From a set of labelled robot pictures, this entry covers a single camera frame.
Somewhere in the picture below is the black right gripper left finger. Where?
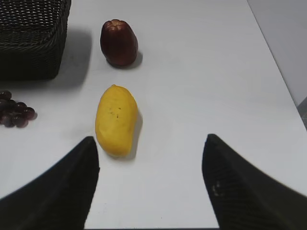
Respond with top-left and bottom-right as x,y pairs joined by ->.
0,137 -> 100,230

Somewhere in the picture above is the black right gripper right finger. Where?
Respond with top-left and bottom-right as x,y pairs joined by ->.
202,134 -> 307,230

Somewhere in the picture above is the black woven basket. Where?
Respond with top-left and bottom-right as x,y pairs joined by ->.
0,0 -> 71,81

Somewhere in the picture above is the purple grape bunch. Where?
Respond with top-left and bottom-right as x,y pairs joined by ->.
0,90 -> 37,128

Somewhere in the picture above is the yellow mango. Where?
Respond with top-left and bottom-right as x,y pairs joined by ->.
95,84 -> 138,157

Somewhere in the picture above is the dark red wax apple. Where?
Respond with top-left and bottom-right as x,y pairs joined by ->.
100,19 -> 138,67

